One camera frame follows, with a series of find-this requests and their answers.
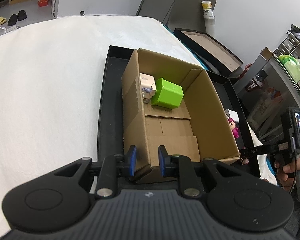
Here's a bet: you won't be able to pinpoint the grey leaning board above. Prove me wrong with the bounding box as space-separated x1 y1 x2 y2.
136 0 217 32

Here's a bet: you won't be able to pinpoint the yellow white bottle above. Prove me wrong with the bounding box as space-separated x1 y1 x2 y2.
201 1 215 20

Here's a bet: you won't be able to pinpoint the green tissue pack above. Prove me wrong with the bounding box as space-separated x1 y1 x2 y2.
278 55 300 87

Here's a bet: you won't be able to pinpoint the brown cardboard box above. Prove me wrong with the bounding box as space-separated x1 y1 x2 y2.
122 49 239 184

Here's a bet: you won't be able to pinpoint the green cube box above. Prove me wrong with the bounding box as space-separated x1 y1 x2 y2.
151 77 184 109

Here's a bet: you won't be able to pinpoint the white power adapter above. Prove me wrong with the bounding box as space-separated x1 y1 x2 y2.
225 109 239 123

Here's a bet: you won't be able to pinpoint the person right hand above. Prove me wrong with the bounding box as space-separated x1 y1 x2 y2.
275 158 300 191

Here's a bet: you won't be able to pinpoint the grey desk drawer unit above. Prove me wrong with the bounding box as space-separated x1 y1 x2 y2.
274 33 300 59

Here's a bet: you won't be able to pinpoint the black shallow tray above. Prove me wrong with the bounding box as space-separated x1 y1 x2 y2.
97 46 253 165

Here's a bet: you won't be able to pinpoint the pink hooded figurine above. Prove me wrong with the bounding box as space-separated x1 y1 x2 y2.
228 118 239 139

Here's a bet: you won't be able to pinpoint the white bed sheet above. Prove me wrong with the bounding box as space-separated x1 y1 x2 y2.
0 15 198 237

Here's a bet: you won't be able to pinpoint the black slippers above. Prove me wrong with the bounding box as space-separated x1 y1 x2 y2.
7 10 27 27

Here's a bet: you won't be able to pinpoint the black box lid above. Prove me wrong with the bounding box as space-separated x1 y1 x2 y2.
173 28 243 78

